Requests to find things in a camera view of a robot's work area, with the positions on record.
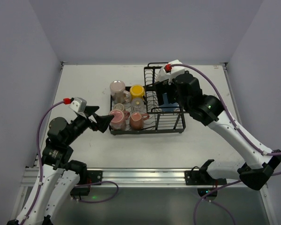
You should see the pink floral mug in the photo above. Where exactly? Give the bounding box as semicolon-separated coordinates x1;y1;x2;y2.
109;109;130;130

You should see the blue plastic cup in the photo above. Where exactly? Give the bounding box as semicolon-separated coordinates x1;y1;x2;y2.
159;93;179;112

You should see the speckled small ceramic cup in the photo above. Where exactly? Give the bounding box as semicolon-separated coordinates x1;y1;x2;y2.
113;103;126;112

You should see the clear glass cup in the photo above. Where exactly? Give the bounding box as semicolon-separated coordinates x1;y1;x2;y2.
131;97;145;113

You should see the dusty pink faceted mug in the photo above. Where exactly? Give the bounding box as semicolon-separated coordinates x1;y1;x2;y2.
129;112;149;130

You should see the tall beige pink mug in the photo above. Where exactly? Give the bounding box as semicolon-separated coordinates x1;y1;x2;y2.
110;80;132;104

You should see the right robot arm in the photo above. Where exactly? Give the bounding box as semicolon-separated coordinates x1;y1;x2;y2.
154;71;281;190

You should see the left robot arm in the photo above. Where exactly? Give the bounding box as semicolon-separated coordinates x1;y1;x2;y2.
8;106;114;225

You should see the yellow mug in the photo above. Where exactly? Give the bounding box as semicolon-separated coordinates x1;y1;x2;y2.
129;84;145;99

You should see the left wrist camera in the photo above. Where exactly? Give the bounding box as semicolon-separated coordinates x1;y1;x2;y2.
69;97;87;113

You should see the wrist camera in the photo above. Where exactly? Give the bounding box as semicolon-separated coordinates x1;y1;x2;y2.
69;97;87;113
155;60;185;85

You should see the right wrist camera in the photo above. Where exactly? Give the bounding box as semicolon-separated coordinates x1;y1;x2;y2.
155;60;185;85

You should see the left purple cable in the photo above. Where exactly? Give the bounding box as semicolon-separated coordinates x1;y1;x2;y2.
36;98;72;186

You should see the black wire dish rack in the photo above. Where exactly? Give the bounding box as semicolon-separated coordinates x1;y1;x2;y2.
109;62;186;135

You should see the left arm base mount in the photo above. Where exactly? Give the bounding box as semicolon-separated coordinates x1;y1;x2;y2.
70;170;103;199

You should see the aluminium mounting rail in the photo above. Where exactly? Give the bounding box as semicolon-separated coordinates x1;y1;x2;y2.
21;166;249;187

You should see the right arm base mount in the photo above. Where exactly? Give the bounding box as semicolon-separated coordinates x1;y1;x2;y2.
184;159;227;197

